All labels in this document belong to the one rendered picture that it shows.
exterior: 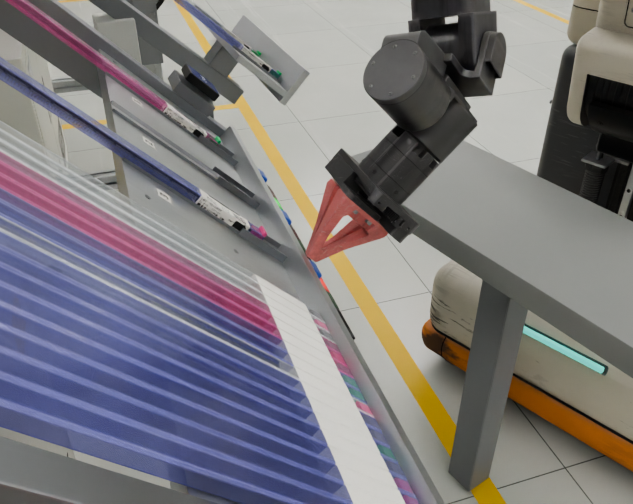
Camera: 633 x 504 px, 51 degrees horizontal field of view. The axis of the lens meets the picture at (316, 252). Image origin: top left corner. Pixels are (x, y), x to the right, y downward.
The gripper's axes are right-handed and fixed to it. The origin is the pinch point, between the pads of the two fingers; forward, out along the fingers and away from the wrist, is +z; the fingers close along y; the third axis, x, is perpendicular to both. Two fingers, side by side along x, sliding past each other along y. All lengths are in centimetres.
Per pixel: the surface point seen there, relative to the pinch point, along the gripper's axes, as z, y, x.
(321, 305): 1.7, 8.5, -1.6
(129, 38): 3, -57, -14
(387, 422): 1.8, 22.8, -1.2
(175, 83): 0.3, -32.2, -11.7
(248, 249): 3.2, 1.8, -7.0
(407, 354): 20, -55, 79
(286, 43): -16, -298, 101
